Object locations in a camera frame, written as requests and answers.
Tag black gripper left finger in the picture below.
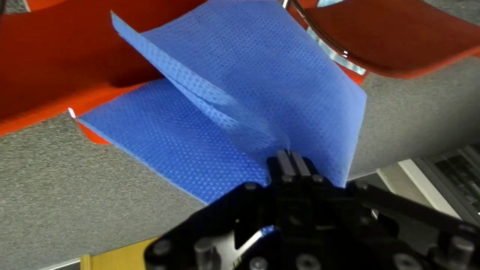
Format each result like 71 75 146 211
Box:
144 148 293 270

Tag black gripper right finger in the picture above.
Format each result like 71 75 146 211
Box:
290 150 480 270

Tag blue perforated towel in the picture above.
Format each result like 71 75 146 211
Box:
78 0 369 237

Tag white robot mounting table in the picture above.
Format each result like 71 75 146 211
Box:
374 156 464 222

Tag dark grey laptop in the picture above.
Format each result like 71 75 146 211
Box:
414 144 480 226

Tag yellow wooden board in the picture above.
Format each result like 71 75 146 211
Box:
80 238 158 270

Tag red chair black legs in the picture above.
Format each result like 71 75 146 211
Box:
0 0 209 147

